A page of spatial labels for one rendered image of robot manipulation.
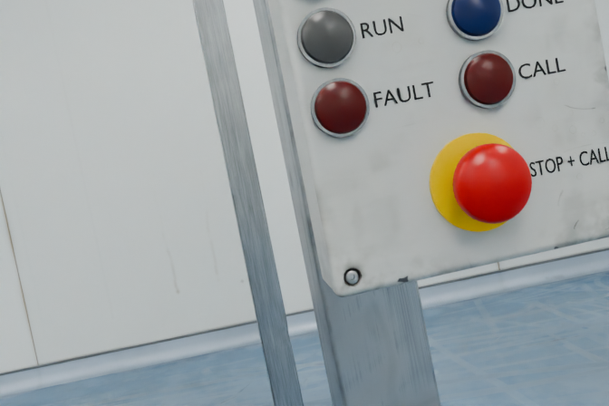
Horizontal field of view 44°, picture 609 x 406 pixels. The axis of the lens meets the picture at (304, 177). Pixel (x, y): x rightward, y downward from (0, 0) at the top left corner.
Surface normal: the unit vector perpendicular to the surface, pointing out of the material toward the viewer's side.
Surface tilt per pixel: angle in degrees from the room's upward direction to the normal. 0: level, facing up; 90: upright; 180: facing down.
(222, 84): 90
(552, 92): 90
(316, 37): 90
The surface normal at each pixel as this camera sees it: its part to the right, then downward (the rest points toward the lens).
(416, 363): 0.14, 0.03
